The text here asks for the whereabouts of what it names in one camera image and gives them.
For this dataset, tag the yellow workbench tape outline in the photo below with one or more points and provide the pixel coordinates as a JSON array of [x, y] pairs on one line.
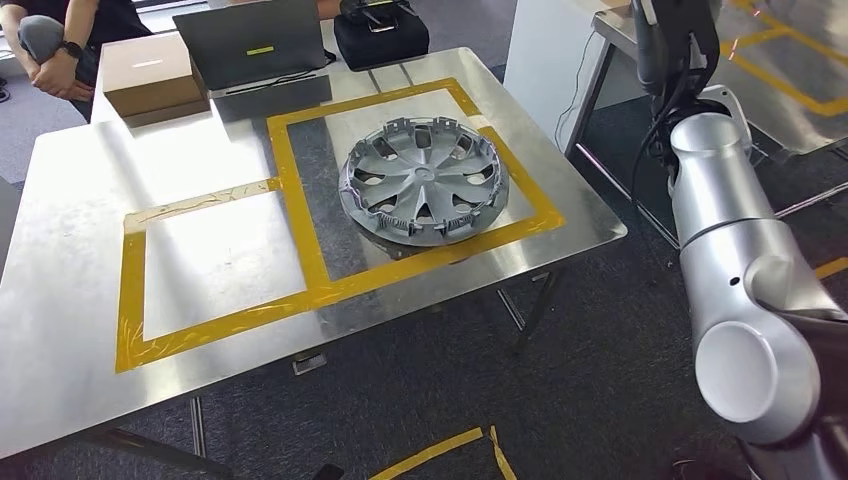
[[295, 199]]

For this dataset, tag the grey plastic wheel cover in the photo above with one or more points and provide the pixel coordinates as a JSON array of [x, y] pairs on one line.
[[424, 175]]

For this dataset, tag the flat cardboard box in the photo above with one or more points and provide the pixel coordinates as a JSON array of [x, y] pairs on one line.
[[166, 118]]

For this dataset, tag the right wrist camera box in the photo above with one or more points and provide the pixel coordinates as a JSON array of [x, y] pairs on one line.
[[689, 26]]

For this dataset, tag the grey laptop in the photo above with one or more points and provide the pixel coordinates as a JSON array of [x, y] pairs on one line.
[[252, 40]]

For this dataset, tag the white cabinet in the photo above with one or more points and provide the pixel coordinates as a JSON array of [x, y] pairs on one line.
[[543, 66]]

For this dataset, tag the silver floor socket plate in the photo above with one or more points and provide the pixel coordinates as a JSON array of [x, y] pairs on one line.
[[309, 364]]

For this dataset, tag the steel workbench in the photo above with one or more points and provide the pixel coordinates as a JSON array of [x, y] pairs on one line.
[[795, 40], [66, 265]]

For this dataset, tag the yellow floor tape square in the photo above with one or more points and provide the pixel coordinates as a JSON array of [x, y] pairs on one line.
[[430, 452]]

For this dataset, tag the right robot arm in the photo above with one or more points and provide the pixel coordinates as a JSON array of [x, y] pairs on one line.
[[729, 265]]

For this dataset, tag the black device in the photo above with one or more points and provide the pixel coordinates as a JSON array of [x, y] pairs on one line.
[[381, 46]]

